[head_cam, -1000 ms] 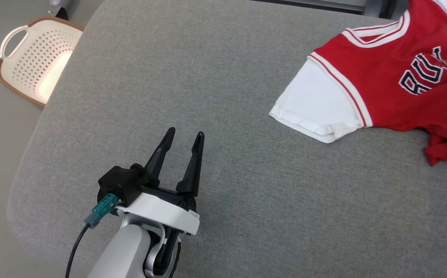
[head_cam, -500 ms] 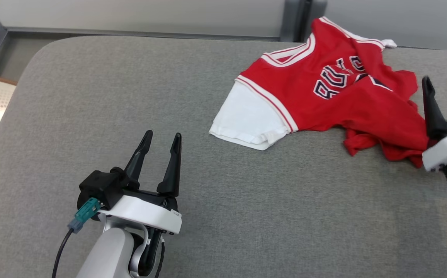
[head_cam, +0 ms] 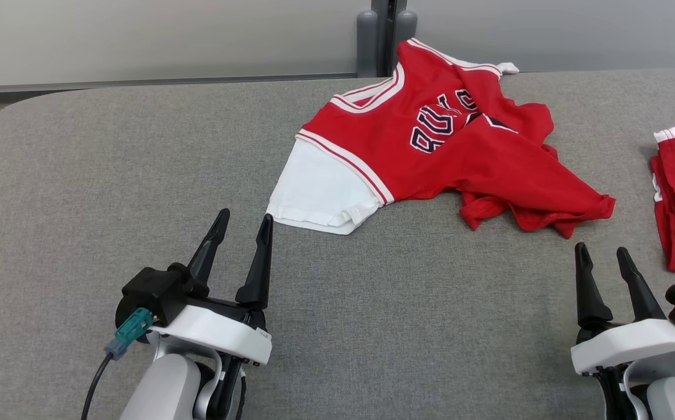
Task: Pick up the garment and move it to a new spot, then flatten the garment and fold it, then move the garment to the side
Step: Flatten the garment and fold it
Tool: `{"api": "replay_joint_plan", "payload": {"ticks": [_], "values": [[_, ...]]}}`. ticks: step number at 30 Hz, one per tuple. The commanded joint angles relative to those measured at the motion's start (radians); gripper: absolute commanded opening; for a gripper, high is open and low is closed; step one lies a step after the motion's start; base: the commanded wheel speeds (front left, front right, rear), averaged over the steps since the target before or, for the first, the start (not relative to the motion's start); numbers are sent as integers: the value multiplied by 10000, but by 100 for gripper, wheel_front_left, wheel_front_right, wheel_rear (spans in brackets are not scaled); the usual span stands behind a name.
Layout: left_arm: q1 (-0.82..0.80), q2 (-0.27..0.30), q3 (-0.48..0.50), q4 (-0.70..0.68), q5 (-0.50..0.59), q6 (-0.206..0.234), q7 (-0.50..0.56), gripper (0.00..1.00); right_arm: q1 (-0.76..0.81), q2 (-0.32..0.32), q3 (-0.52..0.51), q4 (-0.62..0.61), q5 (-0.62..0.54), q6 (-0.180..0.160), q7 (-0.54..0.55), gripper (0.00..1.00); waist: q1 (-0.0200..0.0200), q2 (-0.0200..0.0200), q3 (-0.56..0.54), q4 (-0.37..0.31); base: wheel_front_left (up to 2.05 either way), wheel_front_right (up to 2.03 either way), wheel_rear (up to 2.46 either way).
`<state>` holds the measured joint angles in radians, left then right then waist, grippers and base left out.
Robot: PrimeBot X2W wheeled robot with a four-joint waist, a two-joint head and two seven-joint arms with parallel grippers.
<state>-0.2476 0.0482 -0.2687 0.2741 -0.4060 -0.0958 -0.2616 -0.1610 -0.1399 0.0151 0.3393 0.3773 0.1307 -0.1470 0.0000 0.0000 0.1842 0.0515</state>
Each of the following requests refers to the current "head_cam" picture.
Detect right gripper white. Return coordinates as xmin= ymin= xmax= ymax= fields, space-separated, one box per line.
xmin=570 ymin=241 xmax=675 ymax=376

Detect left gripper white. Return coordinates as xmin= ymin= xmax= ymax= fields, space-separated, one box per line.
xmin=149 ymin=208 xmax=275 ymax=368

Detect red jersey with white sleeve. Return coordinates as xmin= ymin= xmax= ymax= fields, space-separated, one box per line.
xmin=265 ymin=37 xmax=617 ymax=240

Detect teal cable connector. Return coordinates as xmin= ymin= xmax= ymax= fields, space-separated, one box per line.
xmin=104 ymin=307 xmax=155 ymax=361

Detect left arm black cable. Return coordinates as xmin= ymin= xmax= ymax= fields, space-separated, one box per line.
xmin=80 ymin=352 xmax=114 ymax=420

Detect grey partition post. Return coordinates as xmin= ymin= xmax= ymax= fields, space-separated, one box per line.
xmin=356 ymin=0 xmax=389 ymax=79
xmin=389 ymin=0 xmax=418 ymax=59

